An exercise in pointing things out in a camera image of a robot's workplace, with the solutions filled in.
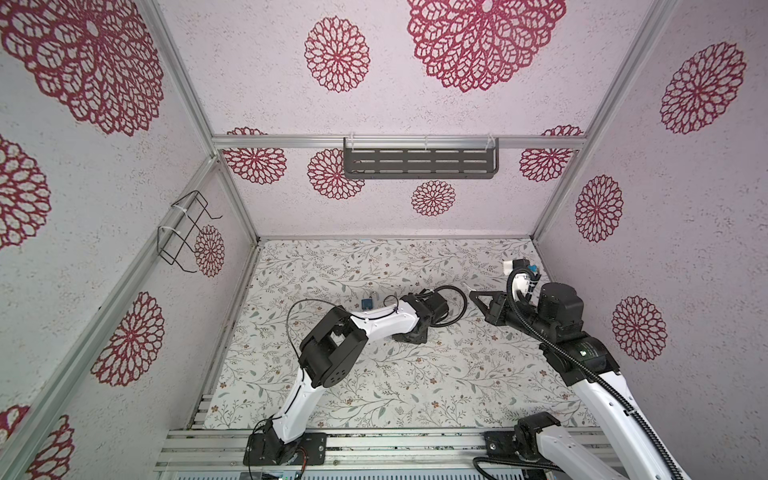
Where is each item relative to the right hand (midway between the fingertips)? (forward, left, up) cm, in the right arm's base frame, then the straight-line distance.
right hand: (473, 290), depth 68 cm
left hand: (+3, +14, -30) cm, 33 cm away
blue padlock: (+14, +27, -28) cm, 42 cm away
